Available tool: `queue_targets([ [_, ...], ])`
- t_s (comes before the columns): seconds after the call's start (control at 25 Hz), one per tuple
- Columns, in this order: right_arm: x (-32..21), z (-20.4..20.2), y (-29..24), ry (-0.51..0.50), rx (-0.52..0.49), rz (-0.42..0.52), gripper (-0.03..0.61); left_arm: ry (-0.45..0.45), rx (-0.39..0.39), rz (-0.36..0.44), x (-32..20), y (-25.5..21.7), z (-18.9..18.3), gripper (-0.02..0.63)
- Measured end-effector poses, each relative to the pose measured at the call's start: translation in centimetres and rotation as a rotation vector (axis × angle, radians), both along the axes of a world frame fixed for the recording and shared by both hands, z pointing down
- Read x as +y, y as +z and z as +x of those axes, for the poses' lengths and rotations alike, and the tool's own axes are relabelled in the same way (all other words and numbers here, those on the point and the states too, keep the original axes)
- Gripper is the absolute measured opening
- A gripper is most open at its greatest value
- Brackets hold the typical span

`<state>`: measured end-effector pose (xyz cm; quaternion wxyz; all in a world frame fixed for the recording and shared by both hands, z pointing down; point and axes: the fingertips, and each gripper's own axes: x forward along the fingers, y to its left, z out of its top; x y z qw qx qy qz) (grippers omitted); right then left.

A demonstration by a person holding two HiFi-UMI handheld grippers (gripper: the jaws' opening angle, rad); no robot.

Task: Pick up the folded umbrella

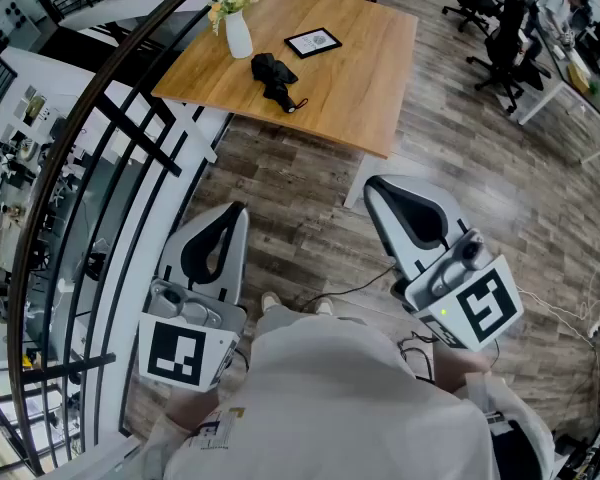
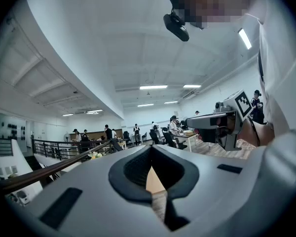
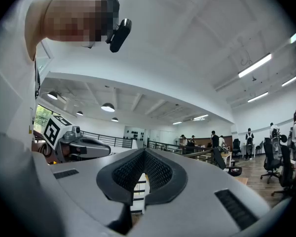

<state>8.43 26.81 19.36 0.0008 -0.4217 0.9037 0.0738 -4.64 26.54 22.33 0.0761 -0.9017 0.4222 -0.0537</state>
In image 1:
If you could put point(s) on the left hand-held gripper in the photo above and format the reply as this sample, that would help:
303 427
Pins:
175 353

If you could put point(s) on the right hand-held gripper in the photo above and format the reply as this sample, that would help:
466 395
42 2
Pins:
485 308

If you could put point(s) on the black umbrella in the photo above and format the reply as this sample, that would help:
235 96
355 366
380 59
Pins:
272 75

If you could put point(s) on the person's right forearm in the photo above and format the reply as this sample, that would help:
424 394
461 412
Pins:
455 368

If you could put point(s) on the person's left forearm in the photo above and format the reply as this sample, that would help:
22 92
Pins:
190 409

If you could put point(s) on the white shoe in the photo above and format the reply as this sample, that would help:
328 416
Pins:
271 300
324 305

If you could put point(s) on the wooden table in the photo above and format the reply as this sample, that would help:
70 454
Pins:
350 88

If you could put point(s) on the dark metal railing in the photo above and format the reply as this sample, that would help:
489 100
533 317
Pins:
30 248

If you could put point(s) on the white desk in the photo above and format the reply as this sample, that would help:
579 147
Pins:
555 85

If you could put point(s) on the white shirt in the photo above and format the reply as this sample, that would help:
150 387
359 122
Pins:
330 408

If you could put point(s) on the yellow box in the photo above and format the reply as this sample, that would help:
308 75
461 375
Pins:
578 77

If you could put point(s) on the white power strip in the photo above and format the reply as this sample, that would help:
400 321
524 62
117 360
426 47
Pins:
595 329

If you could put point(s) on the white vase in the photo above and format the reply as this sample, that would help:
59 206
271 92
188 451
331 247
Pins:
239 38

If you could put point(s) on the yellow and white flowers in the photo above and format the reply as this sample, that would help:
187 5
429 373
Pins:
228 2

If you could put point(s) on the black picture frame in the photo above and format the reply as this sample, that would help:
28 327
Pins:
313 43

